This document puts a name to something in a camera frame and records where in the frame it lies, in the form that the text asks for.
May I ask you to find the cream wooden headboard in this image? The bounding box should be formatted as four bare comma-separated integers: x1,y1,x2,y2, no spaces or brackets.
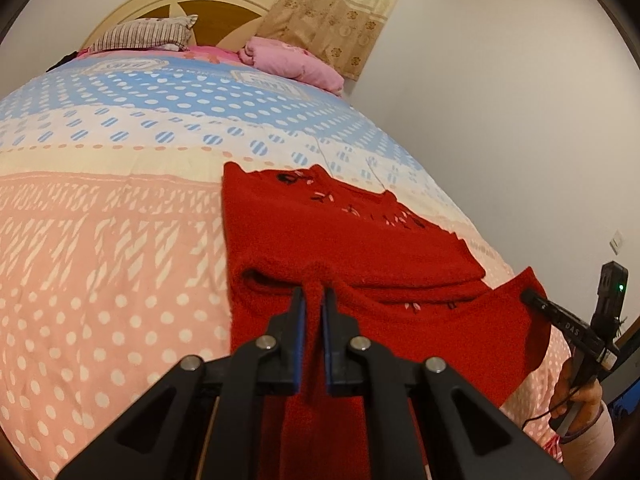
80,0,281,53

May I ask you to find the person's right forearm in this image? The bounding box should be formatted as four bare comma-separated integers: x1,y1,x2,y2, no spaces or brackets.
559,402,617,480

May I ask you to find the blue object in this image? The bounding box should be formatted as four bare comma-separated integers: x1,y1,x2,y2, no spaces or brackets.
607,385,638,423

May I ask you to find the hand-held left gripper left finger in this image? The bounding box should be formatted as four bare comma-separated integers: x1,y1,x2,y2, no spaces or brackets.
55,286,307,480

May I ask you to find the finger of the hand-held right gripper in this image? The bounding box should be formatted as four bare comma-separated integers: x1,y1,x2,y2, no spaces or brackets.
520,288,607,357

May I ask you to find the pink bed sheet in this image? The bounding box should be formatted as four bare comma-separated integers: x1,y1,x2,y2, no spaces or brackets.
77,45,246,65

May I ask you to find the beige patterned curtain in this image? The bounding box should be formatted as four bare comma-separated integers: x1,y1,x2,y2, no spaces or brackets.
257,0,419,82

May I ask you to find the pink pillow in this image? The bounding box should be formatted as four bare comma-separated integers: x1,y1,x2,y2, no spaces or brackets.
237,36,346,97

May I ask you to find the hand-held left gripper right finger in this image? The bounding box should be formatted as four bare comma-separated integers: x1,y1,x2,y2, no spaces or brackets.
320,286,571,480

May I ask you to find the polka dot bedspread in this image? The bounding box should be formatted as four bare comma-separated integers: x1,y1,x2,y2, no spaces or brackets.
0,51,571,480

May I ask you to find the person's right hand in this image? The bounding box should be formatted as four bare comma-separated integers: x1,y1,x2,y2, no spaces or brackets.
549,354,604,437

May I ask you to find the striped pillow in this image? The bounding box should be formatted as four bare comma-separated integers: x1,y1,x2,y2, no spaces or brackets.
87,14,199,54

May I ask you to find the red embroidered knit sweater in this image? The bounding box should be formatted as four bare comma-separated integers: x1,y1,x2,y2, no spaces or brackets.
221,162,553,480

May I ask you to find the small dark object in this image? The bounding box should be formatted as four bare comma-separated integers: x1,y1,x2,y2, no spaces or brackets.
47,50,82,74

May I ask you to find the thin black cable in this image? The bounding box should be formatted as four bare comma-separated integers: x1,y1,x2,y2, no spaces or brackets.
521,400,568,430

